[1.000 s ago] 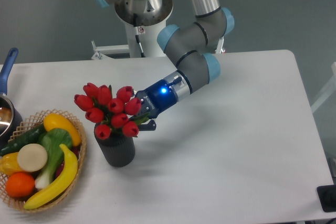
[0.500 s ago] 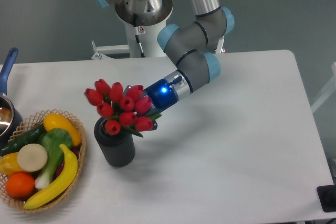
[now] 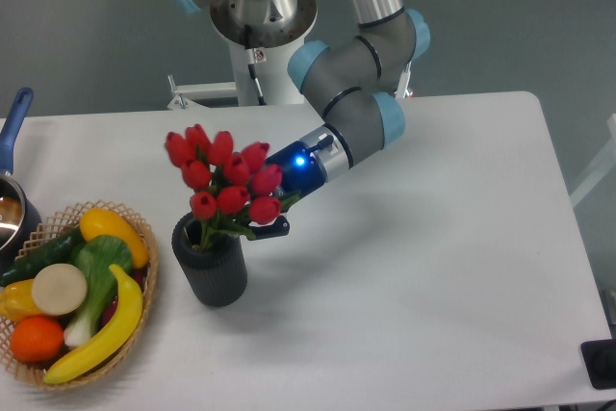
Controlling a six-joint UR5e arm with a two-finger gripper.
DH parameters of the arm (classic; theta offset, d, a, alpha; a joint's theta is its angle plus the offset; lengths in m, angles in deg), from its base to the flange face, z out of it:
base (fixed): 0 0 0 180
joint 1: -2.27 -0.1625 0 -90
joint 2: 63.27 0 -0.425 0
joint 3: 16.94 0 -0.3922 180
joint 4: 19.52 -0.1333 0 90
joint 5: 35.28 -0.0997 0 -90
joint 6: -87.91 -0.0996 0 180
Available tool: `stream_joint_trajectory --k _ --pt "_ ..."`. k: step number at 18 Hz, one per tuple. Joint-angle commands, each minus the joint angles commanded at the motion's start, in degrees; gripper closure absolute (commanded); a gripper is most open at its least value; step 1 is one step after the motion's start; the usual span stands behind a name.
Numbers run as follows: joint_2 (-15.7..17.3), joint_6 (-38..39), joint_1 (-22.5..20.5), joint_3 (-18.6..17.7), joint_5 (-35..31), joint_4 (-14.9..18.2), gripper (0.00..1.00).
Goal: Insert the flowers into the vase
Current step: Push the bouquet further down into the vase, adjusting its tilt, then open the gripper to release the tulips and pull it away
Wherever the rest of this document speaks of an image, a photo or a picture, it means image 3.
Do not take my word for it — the green bok choy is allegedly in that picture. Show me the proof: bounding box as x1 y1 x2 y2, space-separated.
64 235 133 349

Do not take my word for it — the orange fruit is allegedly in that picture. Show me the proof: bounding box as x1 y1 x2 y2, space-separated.
10 316 64 363

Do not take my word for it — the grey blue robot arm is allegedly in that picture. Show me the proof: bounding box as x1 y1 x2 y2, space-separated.
169 0 430 240

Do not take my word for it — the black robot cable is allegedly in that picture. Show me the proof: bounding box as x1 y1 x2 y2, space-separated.
243 24 268 107

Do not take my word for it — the green cucumber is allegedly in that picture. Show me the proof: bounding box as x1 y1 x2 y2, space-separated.
1 228 85 288

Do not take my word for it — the beige round radish slice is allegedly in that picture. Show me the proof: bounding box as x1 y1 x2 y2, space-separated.
31 264 88 316

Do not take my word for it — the yellow banana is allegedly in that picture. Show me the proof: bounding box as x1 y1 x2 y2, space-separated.
42 264 143 385

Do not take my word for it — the woven wicker basket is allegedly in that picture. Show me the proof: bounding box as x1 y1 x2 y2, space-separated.
1 200 159 391

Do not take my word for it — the yellow squash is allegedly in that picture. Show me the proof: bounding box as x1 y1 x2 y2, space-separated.
79 208 149 269

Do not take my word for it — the blue handled saucepan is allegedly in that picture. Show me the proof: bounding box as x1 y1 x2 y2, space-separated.
1 88 40 272

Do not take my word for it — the white metal table clamp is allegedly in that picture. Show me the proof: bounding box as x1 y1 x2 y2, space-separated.
167 74 238 110

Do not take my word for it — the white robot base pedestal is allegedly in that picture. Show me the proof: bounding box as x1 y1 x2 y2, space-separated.
210 0 318 106

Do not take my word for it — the red tulip bouquet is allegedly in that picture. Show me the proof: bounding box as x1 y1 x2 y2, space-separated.
164 124 300 252

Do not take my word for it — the dark grey ribbed vase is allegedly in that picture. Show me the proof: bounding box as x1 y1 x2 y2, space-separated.
171 214 247 307

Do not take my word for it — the black device at table edge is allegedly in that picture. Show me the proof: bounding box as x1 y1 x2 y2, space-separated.
580 339 615 390

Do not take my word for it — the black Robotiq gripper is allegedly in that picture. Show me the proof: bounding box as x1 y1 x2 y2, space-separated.
249 141 325 240

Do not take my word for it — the yellow bell pepper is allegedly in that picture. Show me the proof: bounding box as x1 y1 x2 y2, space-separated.
1 279 44 322

